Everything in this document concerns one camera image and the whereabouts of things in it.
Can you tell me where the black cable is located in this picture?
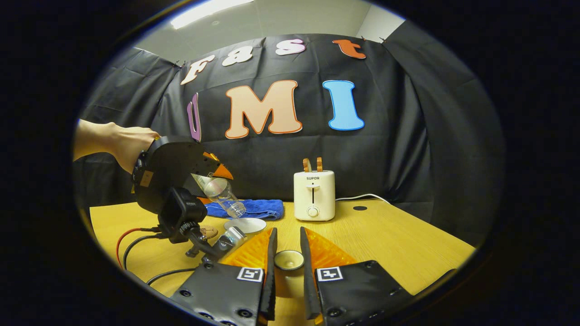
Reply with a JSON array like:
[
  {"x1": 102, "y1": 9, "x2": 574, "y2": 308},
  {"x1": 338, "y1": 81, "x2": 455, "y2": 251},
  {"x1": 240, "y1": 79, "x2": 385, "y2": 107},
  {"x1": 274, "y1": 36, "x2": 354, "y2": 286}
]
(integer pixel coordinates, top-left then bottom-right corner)
[
  {"x1": 146, "y1": 268, "x2": 198, "y2": 286},
  {"x1": 122, "y1": 233, "x2": 166, "y2": 271}
]

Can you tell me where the black backdrop cloth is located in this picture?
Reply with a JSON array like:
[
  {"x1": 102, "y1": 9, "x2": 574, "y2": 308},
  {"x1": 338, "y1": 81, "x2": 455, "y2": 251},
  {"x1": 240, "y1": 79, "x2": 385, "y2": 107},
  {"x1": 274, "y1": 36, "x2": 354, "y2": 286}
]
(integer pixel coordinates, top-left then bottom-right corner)
[{"x1": 75, "y1": 20, "x2": 503, "y2": 247}]

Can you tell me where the pale yellow teacup lid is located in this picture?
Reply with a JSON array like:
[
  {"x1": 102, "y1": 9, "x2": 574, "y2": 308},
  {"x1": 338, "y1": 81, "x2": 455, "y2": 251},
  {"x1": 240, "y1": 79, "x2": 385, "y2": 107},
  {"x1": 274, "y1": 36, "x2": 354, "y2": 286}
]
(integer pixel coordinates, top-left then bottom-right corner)
[{"x1": 273, "y1": 249, "x2": 305, "y2": 299}]

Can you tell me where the clear water bottle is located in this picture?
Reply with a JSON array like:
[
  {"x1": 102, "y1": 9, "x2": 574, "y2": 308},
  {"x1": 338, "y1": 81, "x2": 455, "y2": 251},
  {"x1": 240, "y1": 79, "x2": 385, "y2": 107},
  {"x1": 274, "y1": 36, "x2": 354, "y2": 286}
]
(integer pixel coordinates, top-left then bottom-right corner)
[{"x1": 191, "y1": 173, "x2": 247, "y2": 219}]

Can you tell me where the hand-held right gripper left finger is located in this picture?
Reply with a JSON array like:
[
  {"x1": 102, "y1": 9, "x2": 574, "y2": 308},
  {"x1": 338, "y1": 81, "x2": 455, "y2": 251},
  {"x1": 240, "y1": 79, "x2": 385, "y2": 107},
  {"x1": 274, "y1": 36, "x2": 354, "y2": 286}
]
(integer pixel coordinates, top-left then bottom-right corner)
[{"x1": 169, "y1": 226, "x2": 278, "y2": 326}]

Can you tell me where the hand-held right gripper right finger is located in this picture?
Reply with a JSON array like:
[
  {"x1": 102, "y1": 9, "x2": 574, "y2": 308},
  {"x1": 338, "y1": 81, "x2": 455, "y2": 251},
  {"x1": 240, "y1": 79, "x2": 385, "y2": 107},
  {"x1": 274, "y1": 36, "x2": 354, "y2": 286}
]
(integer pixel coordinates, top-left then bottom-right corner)
[{"x1": 299, "y1": 226, "x2": 414, "y2": 326}]

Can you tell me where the white power cable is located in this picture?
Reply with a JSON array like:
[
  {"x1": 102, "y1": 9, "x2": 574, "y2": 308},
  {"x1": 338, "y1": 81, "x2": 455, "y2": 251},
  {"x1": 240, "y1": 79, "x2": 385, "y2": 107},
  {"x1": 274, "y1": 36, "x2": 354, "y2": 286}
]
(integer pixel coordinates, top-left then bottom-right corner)
[{"x1": 335, "y1": 193, "x2": 391, "y2": 205}]

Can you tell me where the blue towel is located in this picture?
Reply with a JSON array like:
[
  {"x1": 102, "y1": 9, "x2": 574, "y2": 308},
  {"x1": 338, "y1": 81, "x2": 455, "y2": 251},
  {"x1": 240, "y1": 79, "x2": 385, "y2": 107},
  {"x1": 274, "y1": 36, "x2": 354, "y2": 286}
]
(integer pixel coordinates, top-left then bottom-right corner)
[{"x1": 205, "y1": 199, "x2": 285, "y2": 221}]

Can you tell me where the white toaster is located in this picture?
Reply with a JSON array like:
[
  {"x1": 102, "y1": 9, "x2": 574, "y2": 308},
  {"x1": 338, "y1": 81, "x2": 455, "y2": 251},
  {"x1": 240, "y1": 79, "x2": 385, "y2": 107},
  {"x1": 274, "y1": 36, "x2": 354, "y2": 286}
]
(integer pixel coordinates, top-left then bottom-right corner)
[{"x1": 293, "y1": 170, "x2": 336, "y2": 222}]

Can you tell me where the pale yellow teacup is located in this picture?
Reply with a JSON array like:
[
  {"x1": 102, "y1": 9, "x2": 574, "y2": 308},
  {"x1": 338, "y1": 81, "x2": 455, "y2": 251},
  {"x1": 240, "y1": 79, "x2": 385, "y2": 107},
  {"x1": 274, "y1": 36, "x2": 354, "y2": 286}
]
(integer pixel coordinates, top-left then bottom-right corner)
[{"x1": 224, "y1": 217, "x2": 267, "y2": 235}]

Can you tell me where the red cable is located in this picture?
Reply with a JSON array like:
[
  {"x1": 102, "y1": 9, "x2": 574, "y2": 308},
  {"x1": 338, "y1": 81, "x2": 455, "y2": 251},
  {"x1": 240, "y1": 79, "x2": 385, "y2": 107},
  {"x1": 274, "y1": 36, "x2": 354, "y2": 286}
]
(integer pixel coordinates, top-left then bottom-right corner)
[{"x1": 116, "y1": 228, "x2": 159, "y2": 268}]

